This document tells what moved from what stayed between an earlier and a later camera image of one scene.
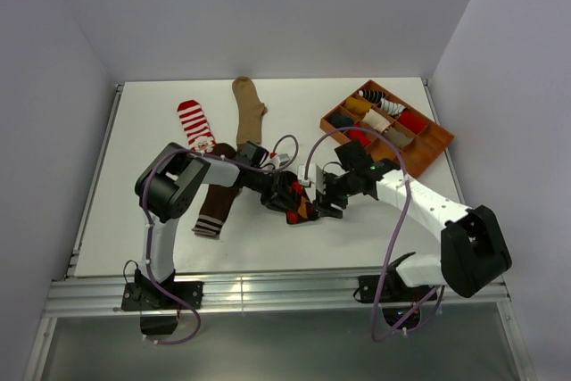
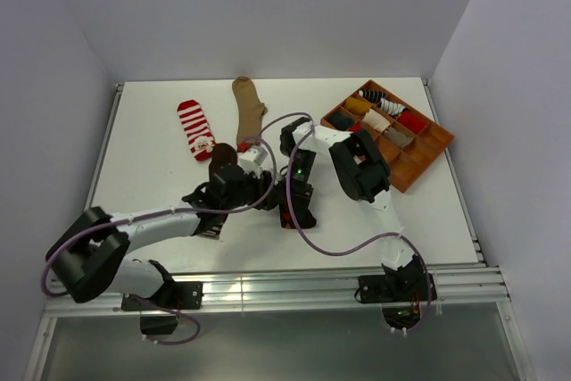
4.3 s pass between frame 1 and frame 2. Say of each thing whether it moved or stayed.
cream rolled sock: stayed
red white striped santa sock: stayed
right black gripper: moved
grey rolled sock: stayed
